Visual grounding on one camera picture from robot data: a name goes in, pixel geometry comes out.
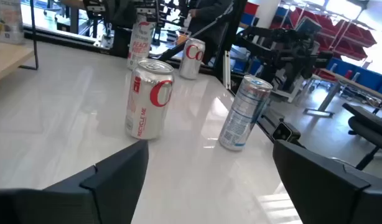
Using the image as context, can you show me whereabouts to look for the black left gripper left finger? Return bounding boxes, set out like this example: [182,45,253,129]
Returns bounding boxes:
[0,140,150,224]

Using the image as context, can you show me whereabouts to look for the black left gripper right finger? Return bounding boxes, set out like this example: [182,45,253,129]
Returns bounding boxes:
[273,139,382,224]

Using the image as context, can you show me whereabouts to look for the silver Diet Coke can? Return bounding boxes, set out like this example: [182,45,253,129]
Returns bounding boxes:
[124,58,175,141]
[178,37,207,80]

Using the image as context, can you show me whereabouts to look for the blue silver Red Bull can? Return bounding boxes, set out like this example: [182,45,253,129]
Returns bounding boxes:
[218,75,274,152]

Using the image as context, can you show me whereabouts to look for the Celsius Peach Vibe can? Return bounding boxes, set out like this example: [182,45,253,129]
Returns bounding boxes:
[126,14,157,71]

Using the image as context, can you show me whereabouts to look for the black office chair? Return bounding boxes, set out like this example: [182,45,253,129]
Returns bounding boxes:
[342,98,382,171]

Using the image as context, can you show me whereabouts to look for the background table grey legs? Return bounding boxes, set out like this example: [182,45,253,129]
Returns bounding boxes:
[302,68,382,118]

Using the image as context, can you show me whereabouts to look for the blue storage bins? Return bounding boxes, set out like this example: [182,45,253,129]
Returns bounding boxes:
[326,57,382,97]

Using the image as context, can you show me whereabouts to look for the red storage bin rack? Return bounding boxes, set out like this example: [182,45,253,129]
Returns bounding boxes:
[284,6,378,62]

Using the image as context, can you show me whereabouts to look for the red blue stacked bins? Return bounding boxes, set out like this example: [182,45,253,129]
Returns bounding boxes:
[240,1,260,27]

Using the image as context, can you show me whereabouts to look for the person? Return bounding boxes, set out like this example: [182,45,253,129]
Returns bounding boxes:
[187,0,235,66]

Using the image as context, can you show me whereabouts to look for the silver metal bracket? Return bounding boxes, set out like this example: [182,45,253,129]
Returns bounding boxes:
[96,29,114,50]

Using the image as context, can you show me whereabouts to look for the wooden shelf black metal frame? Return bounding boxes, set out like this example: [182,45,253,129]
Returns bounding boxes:
[0,0,39,86]

